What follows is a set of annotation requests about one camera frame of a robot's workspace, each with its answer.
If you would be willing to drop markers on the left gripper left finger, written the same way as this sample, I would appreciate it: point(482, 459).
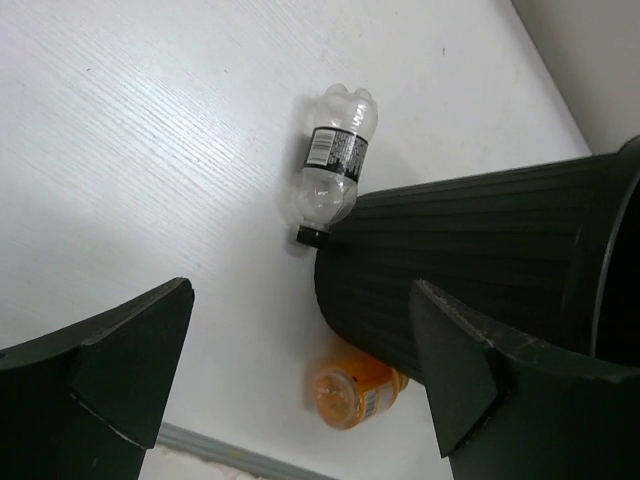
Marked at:
point(87, 401)

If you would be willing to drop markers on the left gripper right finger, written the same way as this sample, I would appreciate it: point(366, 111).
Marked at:
point(507, 405)

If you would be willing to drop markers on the clear bottle black cap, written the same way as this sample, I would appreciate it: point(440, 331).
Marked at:
point(344, 123)

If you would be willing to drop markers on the black plastic bin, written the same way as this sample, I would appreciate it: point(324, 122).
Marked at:
point(551, 250)

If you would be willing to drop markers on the orange juice bottle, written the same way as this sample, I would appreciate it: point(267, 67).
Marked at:
point(354, 388)

